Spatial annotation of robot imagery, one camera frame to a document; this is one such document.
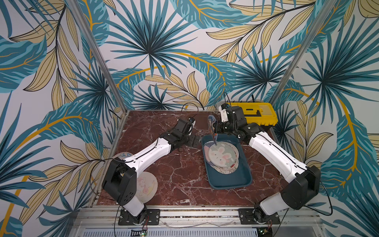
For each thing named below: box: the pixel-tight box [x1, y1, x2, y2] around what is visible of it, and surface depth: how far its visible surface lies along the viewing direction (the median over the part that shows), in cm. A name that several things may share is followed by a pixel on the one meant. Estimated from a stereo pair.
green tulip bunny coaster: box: [209, 163, 239, 175], surface depth 90 cm
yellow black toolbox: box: [227, 102, 279, 126], surface depth 99 cm
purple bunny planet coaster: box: [203, 140, 217, 170], surface depth 94 cm
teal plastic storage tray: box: [201, 133, 253, 191], surface depth 90 cm
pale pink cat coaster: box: [136, 171, 158, 204], surface depth 84 cm
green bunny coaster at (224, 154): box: [207, 141, 239, 168], surface depth 95 cm
